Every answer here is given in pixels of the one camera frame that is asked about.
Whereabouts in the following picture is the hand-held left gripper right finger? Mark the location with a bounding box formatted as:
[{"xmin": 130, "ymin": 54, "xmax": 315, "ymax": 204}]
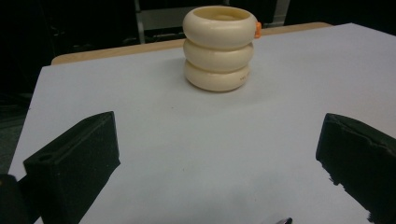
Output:
[{"xmin": 315, "ymin": 112, "xmax": 396, "ymax": 224}]

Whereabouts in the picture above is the white table sheet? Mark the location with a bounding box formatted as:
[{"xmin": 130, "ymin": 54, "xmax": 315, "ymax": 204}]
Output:
[{"xmin": 7, "ymin": 22, "xmax": 396, "ymax": 224}]

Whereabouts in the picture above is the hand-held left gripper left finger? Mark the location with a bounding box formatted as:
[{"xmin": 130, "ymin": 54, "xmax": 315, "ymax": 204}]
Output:
[{"xmin": 22, "ymin": 110, "xmax": 121, "ymax": 224}]

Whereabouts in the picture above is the cream ribbed round container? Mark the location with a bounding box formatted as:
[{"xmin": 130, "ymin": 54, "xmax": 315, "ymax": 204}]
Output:
[{"xmin": 182, "ymin": 5, "xmax": 259, "ymax": 93}]

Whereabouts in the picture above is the top cream ring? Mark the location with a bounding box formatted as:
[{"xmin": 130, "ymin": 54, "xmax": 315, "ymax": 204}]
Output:
[{"xmin": 134, "ymin": 0, "xmax": 292, "ymax": 45}]

